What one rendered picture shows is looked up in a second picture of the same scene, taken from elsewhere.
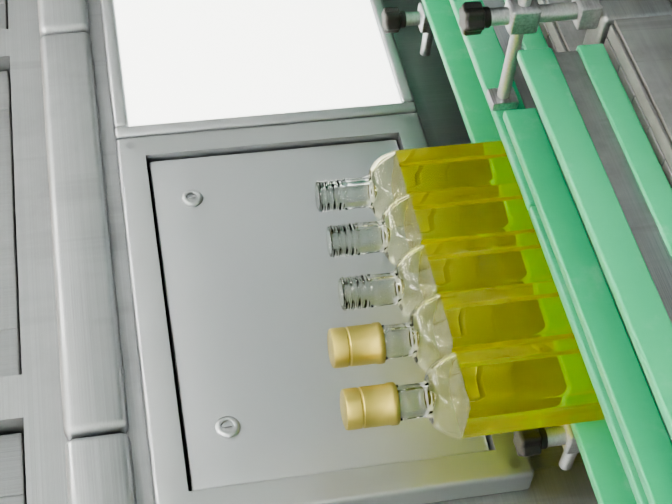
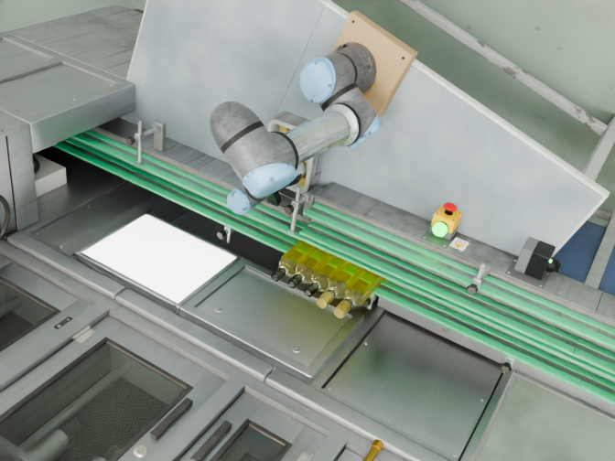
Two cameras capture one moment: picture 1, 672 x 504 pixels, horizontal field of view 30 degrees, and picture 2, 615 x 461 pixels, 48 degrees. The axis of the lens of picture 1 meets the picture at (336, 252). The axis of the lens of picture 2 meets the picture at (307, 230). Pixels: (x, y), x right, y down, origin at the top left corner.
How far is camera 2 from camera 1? 1.34 m
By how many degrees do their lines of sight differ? 40
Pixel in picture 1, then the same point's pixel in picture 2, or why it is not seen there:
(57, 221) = (192, 336)
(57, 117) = (154, 313)
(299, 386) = (298, 331)
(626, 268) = (376, 241)
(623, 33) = (320, 197)
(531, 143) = (314, 235)
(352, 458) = (329, 337)
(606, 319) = (371, 259)
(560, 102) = (325, 218)
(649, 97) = (340, 207)
